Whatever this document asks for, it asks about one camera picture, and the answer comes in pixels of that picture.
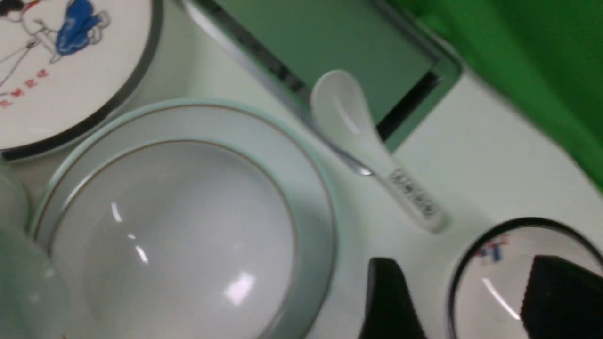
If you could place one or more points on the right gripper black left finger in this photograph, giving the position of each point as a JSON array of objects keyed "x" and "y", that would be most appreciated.
[{"x": 389, "y": 309}]

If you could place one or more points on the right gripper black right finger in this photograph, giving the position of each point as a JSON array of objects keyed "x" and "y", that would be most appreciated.
[{"x": 562, "y": 301}]

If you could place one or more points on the pale green bowl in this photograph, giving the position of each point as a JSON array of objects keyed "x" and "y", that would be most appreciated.
[{"x": 176, "y": 240}]

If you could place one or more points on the pale green cup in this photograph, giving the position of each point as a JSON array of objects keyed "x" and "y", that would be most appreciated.
[{"x": 33, "y": 297}]

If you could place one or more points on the black-rimmed illustrated bowl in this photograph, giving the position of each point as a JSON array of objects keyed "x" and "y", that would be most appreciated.
[{"x": 488, "y": 285}]

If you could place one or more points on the pale green plate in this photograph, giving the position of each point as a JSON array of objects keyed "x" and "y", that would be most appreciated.
[{"x": 242, "y": 130}]

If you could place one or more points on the white spoon with characters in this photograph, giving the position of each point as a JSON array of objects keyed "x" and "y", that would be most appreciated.
[{"x": 341, "y": 112}]

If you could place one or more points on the green backdrop cloth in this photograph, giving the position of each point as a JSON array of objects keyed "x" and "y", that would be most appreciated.
[{"x": 545, "y": 56}]

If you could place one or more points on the dark green rectangular tray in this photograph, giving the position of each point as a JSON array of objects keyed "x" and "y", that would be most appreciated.
[{"x": 288, "y": 44}]

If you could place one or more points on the black-rimmed illustrated plate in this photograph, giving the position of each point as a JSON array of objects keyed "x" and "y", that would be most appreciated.
[{"x": 67, "y": 66}]

